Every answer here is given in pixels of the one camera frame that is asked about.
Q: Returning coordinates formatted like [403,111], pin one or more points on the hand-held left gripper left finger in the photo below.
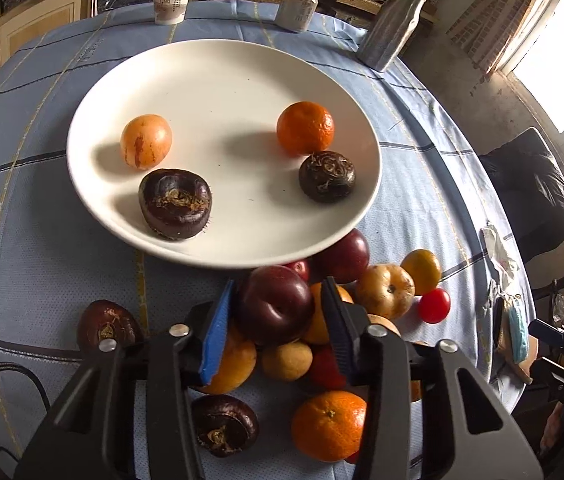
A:
[217,340]

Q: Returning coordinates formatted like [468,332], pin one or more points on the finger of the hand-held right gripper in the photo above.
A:
[544,330]

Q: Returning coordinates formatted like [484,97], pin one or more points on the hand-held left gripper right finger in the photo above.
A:
[339,330]

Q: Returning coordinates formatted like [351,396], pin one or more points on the orange tomato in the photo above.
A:
[237,365]
[421,270]
[414,390]
[318,325]

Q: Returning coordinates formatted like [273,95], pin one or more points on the red cherry tomato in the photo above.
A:
[324,370]
[351,458]
[301,269]
[433,305]

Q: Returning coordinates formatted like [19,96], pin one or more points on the small brown round fruit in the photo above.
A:
[287,360]

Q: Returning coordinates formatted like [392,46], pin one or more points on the dark red plum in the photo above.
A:
[272,305]
[344,257]

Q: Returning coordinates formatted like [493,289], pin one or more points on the large tangerine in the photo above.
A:
[327,425]

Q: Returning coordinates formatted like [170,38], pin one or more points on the white round plate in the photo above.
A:
[222,110]

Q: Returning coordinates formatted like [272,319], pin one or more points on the blue face mask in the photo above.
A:
[517,330]

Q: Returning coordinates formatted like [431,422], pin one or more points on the white crumpled plastic bag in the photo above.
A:
[499,255]

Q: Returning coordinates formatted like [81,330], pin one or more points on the black bag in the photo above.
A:
[531,195]

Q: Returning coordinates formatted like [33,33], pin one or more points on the large water chestnut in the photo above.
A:
[175,203]

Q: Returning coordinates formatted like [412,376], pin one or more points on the rough small water chestnut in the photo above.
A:
[327,176]

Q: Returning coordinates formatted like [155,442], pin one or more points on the blue checked tablecloth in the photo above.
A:
[37,240]

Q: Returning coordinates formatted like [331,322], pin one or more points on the striped yellow round fruit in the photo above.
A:
[146,141]

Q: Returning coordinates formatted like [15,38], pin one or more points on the bright window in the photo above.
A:
[561,50]

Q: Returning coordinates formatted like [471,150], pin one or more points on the silver metal bottle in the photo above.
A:
[394,25]

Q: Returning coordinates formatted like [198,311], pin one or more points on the white drink can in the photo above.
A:
[297,10]

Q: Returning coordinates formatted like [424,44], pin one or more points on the white paper cup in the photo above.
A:
[173,2]

